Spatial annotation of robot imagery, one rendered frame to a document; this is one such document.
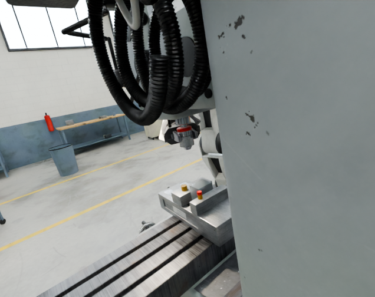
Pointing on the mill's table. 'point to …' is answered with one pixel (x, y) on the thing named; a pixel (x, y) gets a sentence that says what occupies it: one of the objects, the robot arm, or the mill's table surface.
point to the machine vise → (203, 213)
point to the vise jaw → (179, 198)
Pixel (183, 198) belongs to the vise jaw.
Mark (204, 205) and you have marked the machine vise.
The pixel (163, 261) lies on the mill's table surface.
